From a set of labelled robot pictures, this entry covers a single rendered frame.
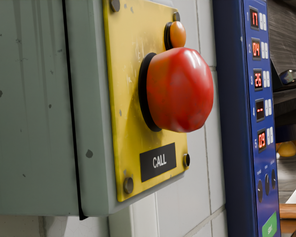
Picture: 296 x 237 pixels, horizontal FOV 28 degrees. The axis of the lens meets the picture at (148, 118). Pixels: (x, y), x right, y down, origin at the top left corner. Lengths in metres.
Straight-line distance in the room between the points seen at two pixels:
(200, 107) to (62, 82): 0.06
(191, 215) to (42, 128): 0.32
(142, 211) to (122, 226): 0.02
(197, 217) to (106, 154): 0.34
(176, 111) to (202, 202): 0.33
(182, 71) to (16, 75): 0.07
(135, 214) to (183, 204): 0.15
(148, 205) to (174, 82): 0.17
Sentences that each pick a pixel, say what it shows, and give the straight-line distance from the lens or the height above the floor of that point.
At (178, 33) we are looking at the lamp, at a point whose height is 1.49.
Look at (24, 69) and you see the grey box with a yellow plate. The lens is 0.26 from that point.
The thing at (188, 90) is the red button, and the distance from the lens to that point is 0.26.
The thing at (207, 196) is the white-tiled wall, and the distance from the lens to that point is 0.60.
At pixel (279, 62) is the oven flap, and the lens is 0.95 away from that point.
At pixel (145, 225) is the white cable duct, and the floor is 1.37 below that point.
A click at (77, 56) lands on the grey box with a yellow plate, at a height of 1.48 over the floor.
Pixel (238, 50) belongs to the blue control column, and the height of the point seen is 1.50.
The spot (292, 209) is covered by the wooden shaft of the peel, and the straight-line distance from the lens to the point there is 1.21.
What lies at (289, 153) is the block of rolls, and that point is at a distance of 2.16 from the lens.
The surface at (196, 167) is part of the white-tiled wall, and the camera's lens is 0.57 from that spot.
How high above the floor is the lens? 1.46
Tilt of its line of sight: 3 degrees down
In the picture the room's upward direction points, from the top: 4 degrees counter-clockwise
